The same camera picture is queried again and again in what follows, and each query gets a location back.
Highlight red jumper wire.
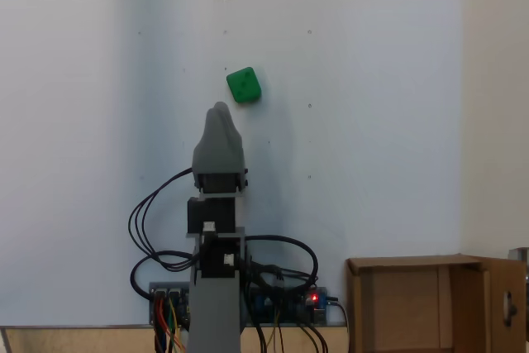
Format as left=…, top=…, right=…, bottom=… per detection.
left=155, top=297, right=165, bottom=352

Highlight circuit board with red LED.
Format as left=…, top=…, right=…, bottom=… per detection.
left=246, top=284, right=332, bottom=326

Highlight thick black cable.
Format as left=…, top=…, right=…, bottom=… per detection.
left=130, top=254, right=166, bottom=301

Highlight orange jumper wire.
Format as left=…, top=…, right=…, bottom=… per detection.
left=165, top=307, right=186, bottom=353

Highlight brown cardboard box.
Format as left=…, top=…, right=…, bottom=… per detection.
left=346, top=253, right=528, bottom=353

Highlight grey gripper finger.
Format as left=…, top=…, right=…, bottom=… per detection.
left=192, top=103, right=245, bottom=175
left=214, top=101, right=248, bottom=173

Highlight green dice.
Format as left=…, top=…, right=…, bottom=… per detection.
left=226, top=66, right=264, bottom=105

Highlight aluminium frame post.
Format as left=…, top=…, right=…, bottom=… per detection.
left=508, top=246, right=529, bottom=286

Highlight black motor cable bundle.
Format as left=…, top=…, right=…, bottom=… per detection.
left=127, top=166, right=196, bottom=271
left=245, top=235, right=320, bottom=290

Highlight circuit board with jumper wires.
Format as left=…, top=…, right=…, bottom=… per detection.
left=148, top=281, right=192, bottom=326

